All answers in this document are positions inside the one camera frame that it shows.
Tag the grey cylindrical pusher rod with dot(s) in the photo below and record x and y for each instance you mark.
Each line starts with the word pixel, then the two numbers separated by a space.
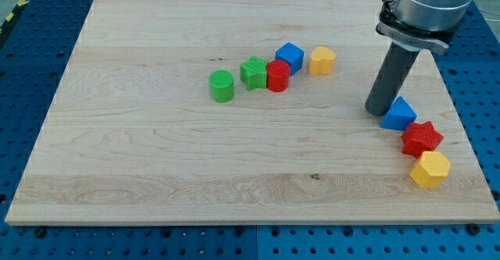
pixel 391 76

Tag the blue triangle block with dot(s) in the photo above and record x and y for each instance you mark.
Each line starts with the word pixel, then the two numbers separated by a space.
pixel 399 115

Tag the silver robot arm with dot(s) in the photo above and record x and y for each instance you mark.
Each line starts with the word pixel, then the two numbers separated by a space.
pixel 412 26

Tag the red star block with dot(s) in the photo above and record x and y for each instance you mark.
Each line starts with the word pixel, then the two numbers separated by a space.
pixel 420 137

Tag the green star block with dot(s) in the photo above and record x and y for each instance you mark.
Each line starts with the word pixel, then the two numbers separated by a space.
pixel 253 73

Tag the yellow heart block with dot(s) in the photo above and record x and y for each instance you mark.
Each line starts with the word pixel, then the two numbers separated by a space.
pixel 322 61

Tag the blue cube block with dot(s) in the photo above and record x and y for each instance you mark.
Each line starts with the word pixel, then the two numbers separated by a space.
pixel 292 55

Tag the yellow hexagon block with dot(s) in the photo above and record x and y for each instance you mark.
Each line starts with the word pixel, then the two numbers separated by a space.
pixel 430 169

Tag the red cylinder block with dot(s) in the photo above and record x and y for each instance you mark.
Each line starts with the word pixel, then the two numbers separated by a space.
pixel 278 73

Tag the wooden board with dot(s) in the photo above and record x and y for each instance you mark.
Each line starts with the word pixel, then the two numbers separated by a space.
pixel 133 138

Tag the green cylinder block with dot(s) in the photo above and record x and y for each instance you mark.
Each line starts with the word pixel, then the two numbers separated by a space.
pixel 221 84

